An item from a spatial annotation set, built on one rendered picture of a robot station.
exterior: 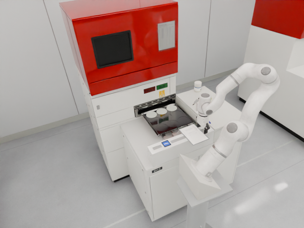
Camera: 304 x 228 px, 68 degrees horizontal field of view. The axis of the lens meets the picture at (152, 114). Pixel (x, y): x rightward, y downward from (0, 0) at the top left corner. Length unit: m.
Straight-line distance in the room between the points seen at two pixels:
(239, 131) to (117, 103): 1.09
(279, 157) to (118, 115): 2.06
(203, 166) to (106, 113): 0.99
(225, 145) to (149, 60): 0.93
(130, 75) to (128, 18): 0.44
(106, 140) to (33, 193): 1.17
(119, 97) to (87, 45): 0.56
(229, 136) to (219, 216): 1.22
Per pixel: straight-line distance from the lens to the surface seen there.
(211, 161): 1.55
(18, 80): 3.47
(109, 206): 2.61
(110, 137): 2.25
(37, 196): 2.99
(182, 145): 1.76
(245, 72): 1.64
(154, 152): 1.68
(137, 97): 2.10
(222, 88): 1.65
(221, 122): 1.96
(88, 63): 1.79
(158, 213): 2.29
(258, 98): 1.55
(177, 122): 2.02
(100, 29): 1.74
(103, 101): 2.01
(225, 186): 1.70
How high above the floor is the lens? 2.16
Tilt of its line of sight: 36 degrees down
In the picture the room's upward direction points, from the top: 4 degrees counter-clockwise
